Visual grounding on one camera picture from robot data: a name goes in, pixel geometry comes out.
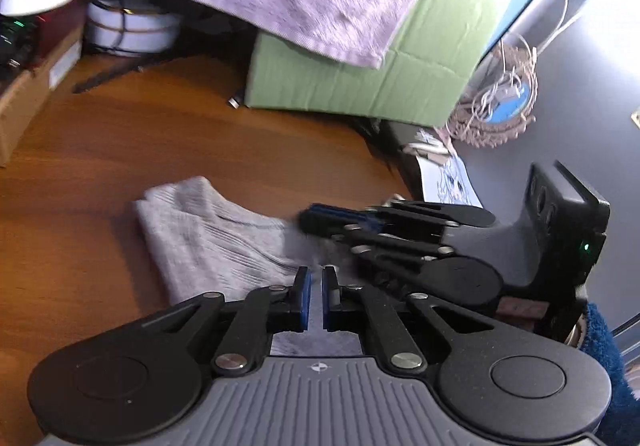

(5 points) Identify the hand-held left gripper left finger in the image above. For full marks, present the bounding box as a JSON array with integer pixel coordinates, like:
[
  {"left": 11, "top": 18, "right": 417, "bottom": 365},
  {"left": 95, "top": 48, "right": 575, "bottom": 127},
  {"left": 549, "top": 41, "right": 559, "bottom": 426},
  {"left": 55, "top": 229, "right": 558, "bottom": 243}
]
[{"left": 140, "top": 266, "right": 312, "bottom": 377}]

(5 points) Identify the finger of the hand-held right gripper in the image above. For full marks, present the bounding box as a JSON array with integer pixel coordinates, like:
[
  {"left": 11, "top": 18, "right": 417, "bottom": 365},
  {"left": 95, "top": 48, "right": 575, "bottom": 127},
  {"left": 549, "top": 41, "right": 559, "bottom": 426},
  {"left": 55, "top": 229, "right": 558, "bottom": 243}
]
[
  {"left": 332, "top": 231, "right": 451, "bottom": 297},
  {"left": 298, "top": 202, "right": 453, "bottom": 239}
]

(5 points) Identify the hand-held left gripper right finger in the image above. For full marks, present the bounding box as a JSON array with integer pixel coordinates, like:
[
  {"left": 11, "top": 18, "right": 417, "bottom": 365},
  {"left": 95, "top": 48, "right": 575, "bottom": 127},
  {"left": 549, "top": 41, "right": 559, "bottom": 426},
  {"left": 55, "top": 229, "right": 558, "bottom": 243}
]
[{"left": 321, "top": 266, "right": 493, "bottom": 377}]

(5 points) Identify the grey ribbed shirt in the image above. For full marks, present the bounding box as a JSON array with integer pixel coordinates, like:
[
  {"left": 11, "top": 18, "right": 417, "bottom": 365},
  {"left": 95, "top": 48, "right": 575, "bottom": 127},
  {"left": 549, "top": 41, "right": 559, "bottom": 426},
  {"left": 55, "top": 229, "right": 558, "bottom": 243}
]
[{"left": 132, "top": 176, "right": 366, "bottom": 357}]

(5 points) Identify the printed paper sheet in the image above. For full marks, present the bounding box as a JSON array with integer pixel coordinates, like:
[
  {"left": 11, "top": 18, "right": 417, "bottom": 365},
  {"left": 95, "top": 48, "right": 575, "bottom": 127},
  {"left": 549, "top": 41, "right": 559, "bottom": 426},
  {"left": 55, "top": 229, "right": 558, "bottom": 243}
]
[{"left": 385, "top": 153, "right": 486, "bottom": 209}]

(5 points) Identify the green cardboard box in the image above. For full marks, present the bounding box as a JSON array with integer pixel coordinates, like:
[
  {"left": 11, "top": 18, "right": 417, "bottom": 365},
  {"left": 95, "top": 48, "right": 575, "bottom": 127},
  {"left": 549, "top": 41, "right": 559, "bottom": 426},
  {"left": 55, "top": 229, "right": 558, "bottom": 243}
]
[{"left": 243, "top": 0, "right": 556, "bottom": 129}]

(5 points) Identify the white round device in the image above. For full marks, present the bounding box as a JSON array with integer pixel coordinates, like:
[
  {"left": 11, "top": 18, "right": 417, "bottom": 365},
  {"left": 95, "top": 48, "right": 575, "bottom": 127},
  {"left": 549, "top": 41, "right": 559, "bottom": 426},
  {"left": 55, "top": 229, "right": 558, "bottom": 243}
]
[{"left": 86, "top": 0, "right": 181, "bottom": 57}]

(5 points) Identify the brown cardboard box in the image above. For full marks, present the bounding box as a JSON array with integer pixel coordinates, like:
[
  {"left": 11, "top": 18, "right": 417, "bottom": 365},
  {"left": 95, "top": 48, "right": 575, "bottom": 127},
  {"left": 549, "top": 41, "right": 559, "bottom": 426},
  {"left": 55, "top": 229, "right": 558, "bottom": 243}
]
[{"left": 0, "top": 26, "right": 83, "bottom": 167}]

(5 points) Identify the dark red box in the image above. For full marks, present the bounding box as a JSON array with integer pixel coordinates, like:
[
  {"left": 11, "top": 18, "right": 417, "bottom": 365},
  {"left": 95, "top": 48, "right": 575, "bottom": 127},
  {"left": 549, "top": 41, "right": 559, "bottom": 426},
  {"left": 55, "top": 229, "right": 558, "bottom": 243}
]
[{"left": 32, "top": 0, "right": 91, "bottom": 59}]

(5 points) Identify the black electronic device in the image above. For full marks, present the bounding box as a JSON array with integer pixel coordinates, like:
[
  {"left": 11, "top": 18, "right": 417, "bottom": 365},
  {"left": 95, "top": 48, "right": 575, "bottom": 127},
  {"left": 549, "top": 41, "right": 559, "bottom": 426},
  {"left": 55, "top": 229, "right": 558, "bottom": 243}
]
[{"left": 0, "top": 16, "right": 38, "bottom": 71}]

